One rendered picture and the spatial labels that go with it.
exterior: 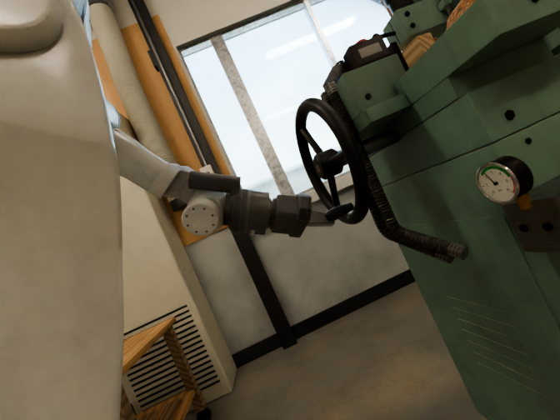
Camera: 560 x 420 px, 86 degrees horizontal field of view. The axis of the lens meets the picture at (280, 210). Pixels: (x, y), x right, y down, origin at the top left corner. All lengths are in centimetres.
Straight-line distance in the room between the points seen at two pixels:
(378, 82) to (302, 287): 160
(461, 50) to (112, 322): 56
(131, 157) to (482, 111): 58
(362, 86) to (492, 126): 25
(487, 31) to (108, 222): 51
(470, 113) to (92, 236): 55
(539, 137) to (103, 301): 63
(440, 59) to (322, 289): 171
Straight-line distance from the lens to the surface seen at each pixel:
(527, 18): 58
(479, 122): 59
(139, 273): 189
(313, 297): 211
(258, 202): 57
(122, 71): 229
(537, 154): 64
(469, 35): 57
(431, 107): 65
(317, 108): 60
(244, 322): 213
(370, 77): 70
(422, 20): 88
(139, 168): 58
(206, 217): 55
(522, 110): 64
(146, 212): 187
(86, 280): 18
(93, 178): 18
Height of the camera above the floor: 73
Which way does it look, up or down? 2 degrees up
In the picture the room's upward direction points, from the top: 25 degrees counter-clockwise
